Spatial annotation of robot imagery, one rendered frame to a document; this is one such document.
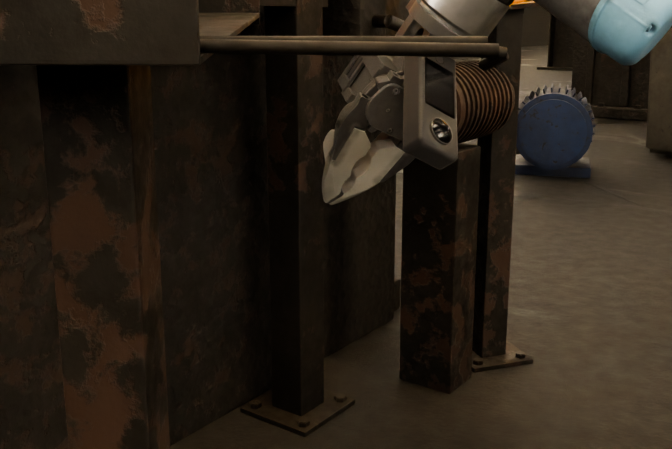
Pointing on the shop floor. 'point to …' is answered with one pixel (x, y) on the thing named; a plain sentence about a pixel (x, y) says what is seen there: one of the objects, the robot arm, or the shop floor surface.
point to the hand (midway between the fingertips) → (336, 197)
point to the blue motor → (554, 133)
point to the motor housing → (446, 240)
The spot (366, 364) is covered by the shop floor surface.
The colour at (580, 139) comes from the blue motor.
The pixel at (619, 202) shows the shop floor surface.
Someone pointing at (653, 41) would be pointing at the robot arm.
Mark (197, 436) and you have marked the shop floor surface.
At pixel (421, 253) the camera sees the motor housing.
